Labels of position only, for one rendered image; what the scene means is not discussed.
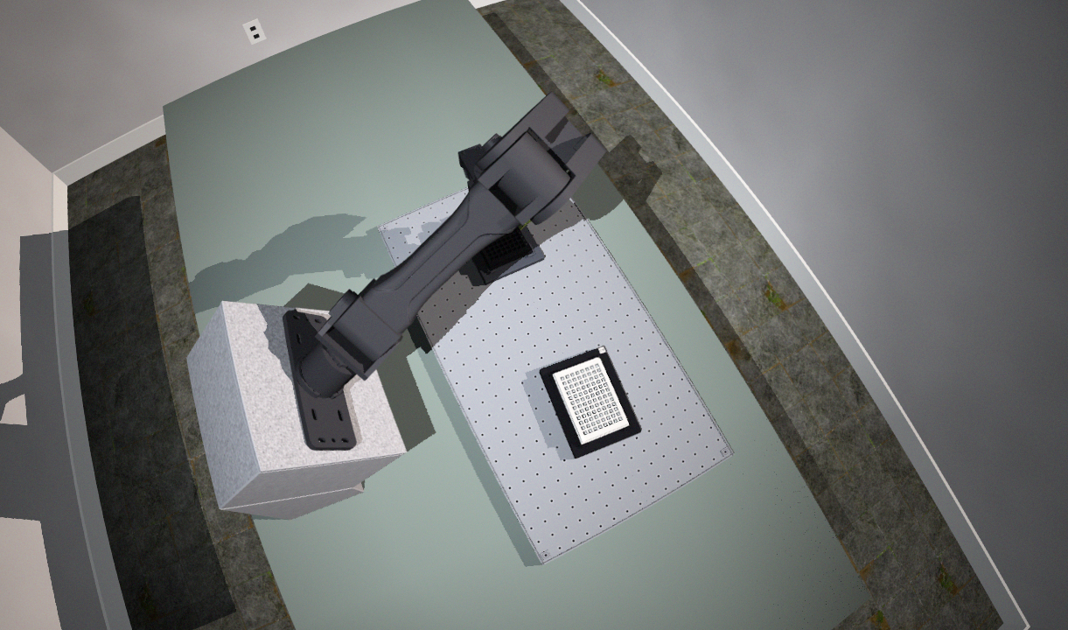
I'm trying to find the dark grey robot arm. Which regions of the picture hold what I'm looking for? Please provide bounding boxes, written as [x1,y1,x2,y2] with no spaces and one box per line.
[283,91,606,451]

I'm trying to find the white well plate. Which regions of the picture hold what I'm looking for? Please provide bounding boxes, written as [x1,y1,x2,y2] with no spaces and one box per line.
[553,357,629,445]

